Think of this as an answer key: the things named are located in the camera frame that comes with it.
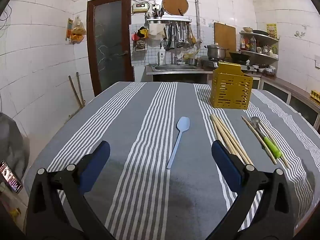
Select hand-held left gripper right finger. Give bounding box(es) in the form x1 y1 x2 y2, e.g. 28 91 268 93
206 140 300 240

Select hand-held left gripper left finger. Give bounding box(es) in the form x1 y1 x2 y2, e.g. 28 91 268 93
25 140 118 240

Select green-handled metal fork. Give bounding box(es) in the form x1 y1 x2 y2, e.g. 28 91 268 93
251 124 283 159

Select yellow perforated utensil holder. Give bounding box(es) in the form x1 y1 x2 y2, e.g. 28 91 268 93
209 61 253 110

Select row of hanging kitchen utensils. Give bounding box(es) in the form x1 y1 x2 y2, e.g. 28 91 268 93
164 21 198 50

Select grey white striped tablecloth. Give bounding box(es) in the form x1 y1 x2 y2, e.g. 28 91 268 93
24 81 317 240

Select light blue plastic spoon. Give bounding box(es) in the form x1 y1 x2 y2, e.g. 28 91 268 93
166 116 190 170

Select wooden stick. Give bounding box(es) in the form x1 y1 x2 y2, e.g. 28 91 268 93
68 75 85 109
76 72 86 106

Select grey cloth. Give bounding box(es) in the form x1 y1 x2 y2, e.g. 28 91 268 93
0 112 30 178

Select smartphone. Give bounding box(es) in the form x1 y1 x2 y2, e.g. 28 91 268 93
0 160 24 195

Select brown-topped counter cabinet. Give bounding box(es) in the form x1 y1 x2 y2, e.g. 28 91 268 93
251 74 320 128

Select steel gas stove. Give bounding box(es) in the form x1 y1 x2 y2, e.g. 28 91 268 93
207 57 259 75

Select group of small bowls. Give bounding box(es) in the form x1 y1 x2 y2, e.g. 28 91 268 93
257 65 277 77

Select steel kitchen sink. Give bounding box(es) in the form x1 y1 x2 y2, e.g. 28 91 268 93
146 64 205 75

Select black wok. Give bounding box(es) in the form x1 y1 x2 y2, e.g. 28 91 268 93
229 51 251 63

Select steel cooking pot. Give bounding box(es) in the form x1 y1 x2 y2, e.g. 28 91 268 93
204 43 229 59

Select steel corner shelf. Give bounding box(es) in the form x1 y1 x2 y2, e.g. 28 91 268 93
239 31 280 61

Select brown frosted glass door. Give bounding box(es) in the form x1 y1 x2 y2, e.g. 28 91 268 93
86 0 135 97

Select steel faucet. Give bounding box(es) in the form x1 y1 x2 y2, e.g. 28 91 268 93
172 34 183 65

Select red-labelled sauce bottle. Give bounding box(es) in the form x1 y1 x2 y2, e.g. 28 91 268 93
240 35 250 51

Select white soap bottle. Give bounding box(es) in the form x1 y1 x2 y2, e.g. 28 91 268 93
158 44 167 65

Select rectangular wooden cutting board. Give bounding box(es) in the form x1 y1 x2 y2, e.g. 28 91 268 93
213 22 237 53

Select hanging yellow plastic bags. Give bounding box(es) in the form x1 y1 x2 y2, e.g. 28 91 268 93
69 16 87 45

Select red and yellow hanging gloves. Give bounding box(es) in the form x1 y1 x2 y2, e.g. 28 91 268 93
132 26 150 42

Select white hanging cloth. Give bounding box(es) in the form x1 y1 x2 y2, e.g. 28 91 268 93
147 24 166 40

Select beige controller box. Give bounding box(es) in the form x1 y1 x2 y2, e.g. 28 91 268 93
132 2 149 14

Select round wooden cutting board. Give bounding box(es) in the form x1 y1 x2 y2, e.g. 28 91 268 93
162 0 189 16

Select yellow hose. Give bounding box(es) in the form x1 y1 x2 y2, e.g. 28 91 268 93
182 49 201 59

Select yellow wall poster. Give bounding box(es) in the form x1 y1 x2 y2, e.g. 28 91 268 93
266 23 277 39

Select white wall hooks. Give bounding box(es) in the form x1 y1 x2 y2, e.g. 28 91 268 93
295 25 309 37

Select wall-mounted steel rack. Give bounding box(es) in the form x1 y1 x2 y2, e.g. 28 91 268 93
146 16 192 25

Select grey wall pipe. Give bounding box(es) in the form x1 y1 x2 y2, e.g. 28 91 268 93
192 0 202 43

